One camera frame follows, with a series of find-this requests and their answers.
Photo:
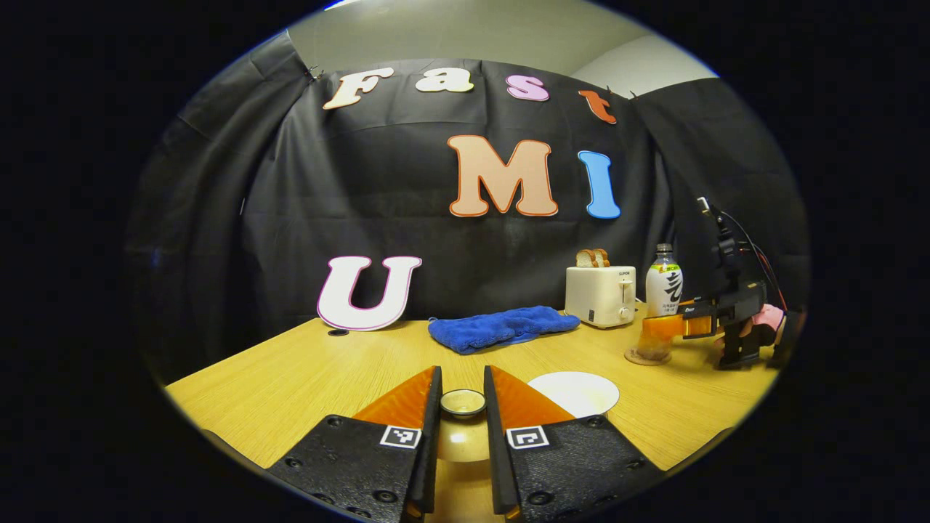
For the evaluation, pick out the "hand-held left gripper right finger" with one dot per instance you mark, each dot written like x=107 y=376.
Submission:
x=495 y=450

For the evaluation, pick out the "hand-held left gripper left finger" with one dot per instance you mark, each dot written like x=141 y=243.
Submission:
x=432 y=436

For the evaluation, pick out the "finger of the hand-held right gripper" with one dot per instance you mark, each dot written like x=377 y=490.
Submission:
x=668 y=327

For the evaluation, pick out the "yellow ceramic teacup lid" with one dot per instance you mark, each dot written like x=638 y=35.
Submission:
x=463 y=436

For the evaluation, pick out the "clear plastic water bottle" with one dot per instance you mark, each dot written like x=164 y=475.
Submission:
x=665 y=287

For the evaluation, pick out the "round cork coaster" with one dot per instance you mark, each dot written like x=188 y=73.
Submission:
x=643 y=358

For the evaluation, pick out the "yellow ceramic teacup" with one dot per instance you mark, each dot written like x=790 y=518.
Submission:
x=574 y=392

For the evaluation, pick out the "cream white toaster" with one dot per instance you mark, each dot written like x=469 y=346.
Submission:
x=599 y=294

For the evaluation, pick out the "toast slice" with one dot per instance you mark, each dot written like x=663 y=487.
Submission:
x=584 y=259
x=602 y=257

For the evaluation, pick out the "blue towel cloth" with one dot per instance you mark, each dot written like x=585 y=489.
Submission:
x=494 y=328

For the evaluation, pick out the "black backdrop cloth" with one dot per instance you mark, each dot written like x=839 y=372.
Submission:
x=290 y=218

